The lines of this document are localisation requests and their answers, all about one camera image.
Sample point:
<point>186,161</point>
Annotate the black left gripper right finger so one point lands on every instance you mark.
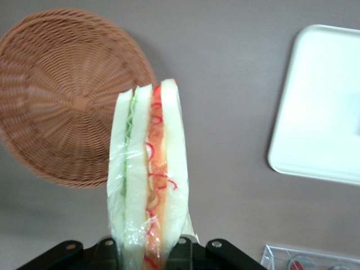
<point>197,258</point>

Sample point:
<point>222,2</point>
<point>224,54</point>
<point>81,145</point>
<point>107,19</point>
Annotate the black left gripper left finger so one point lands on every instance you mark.
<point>92,258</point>

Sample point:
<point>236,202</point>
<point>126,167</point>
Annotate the triangle sandwich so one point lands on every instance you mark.
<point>137,168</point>

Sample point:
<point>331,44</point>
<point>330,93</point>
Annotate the round brown wicker basket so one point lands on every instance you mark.
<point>56,98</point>

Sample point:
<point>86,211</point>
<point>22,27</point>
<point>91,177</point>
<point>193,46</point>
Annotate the beige plastic tray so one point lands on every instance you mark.
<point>317,112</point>

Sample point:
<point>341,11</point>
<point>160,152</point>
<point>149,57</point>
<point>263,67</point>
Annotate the clear acrylic bottle rack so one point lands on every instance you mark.
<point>272,256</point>

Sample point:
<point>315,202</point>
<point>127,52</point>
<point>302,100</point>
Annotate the red cola bottle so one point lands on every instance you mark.
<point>301,263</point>

